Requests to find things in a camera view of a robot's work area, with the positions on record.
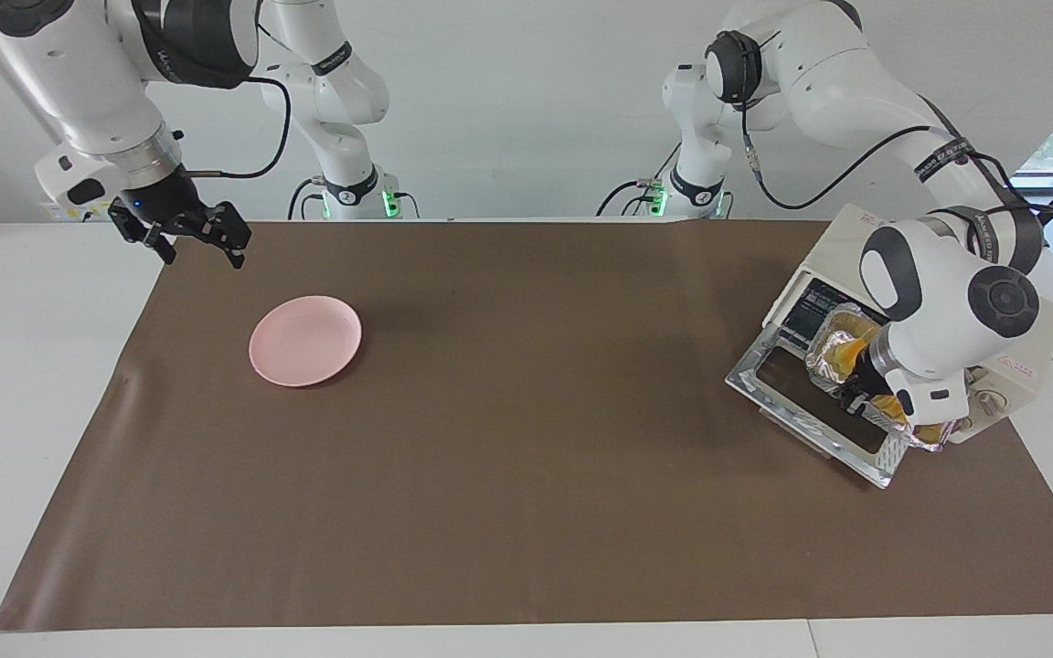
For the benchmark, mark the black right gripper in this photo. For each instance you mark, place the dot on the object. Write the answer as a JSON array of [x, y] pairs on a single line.
[[179, 210]]

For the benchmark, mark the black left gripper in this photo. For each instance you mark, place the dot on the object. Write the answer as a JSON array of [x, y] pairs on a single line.
[[876, 370]]

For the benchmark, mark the sliced yellow bread loaf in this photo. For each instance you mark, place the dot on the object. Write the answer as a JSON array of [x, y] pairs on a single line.
[[846, 352]]

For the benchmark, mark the aluminium foil tray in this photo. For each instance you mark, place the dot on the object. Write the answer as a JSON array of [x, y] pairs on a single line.
[[817, 361]]

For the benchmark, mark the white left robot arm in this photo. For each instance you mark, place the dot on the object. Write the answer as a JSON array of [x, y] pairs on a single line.
[[938, 302]]

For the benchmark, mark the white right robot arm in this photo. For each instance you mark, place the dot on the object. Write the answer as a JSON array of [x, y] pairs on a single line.
[[79, 82]]

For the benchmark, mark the large cream oven knob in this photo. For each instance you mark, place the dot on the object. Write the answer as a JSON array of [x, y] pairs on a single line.
[[993, 402]]

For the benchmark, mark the cream toaster oven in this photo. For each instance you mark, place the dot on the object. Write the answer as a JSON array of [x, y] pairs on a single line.
[[824, 242]]

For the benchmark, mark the pink round plate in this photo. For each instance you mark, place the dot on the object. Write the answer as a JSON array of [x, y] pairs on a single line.
[[298, 347]]

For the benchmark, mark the brown paper table mat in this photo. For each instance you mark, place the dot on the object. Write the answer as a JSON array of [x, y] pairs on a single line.
[[526, 567]]

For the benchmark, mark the glass oven door metal frame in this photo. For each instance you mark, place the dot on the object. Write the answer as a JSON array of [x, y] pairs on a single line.
[[888, 457]]

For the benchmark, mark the white wall socket box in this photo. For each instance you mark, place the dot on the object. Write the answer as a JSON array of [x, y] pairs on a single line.
[[56, 212]]

